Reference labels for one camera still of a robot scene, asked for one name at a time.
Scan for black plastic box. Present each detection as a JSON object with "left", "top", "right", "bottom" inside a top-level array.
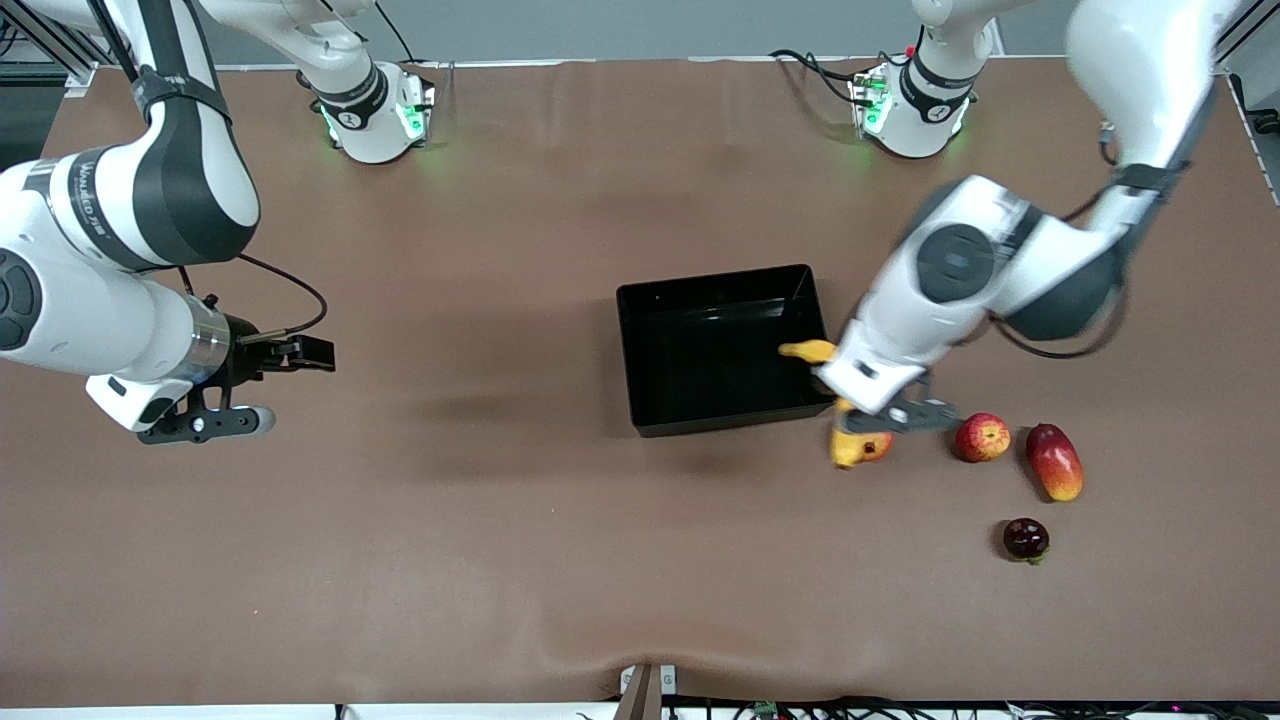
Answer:
[{"left": 615, "top": 263, "right": 839, "bottom": 439}]

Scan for thin black base cable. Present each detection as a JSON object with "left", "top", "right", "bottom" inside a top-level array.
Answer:
[{"left": 375, "top": 0, "right": 416, "bottom": 63}]

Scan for black base cables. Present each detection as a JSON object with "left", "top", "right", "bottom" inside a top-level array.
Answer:
[{"left": 768, "top": 48, "right": 881, "bottom": 106}]

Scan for table edge clamp bracket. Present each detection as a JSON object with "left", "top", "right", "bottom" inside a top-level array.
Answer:
[{"left": 618, "top": 663, "right": 678, "bottom": 720}]

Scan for aluminium frame with diagonal struts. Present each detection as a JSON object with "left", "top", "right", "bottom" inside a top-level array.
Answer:
[{"left": 0, "top": 0, "right": 131, "bottom": 96}]

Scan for red yellow mango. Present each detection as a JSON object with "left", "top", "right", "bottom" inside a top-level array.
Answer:
[{"left": 1025, "top": 422, "right": 1085, "bottom": 503}]

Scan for brown table mat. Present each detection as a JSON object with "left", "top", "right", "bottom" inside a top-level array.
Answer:
[{"left": 0, "top": 57, "right": 1280, "bottom": 707}]

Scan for dark purple mangosteen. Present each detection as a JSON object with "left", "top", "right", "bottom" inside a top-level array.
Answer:
[{"left": 1003, "top": 517, "right": 1051, "bottom": 566}]

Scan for yellow banana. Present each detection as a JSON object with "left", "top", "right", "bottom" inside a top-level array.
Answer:
[{"left": 778, "top": 338, "right": 893, "bottom": 471}]

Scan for aluminium frame profile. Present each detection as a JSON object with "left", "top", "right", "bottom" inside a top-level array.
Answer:
[{"left": 1225, "top": 15, "right": 1280, "bottom": 76}]

